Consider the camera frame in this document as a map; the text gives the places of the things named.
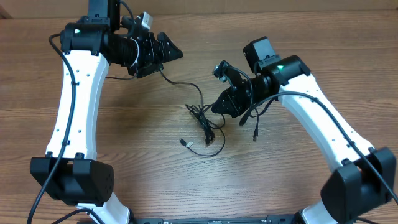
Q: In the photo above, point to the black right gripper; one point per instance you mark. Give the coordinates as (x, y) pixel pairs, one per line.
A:
(236, 109)

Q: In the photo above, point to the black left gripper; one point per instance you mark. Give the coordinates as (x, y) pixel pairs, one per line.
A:
(155, 58)

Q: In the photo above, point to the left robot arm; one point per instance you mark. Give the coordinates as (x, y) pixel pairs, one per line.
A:
(70, 171)

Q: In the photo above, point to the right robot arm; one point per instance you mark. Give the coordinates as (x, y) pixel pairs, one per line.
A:
(362, 177)

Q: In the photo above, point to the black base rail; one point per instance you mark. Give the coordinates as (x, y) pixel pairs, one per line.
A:
(270, 219)

